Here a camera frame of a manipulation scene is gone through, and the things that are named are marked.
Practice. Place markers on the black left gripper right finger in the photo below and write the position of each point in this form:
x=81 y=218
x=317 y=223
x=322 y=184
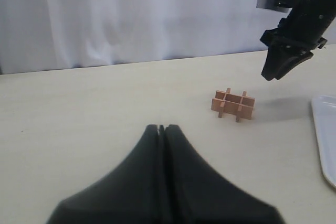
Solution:
x=201 y=195

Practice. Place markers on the white curtain backdrop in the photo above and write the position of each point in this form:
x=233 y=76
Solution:
x=38 y=35

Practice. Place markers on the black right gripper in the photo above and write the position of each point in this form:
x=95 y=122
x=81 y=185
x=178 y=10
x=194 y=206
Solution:
x=297 y=34

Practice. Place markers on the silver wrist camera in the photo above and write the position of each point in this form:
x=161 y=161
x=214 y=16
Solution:
x=282 y=6

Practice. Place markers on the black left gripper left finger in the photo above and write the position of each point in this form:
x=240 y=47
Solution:
x=128 y=194

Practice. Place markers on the white plastic tray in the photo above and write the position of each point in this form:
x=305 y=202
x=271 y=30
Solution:
x=323 y=111

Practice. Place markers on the wooden notched piece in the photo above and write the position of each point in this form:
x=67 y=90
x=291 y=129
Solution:
x=222 y=105
x=240 y=107
x=248 y=101
x=231 y=108

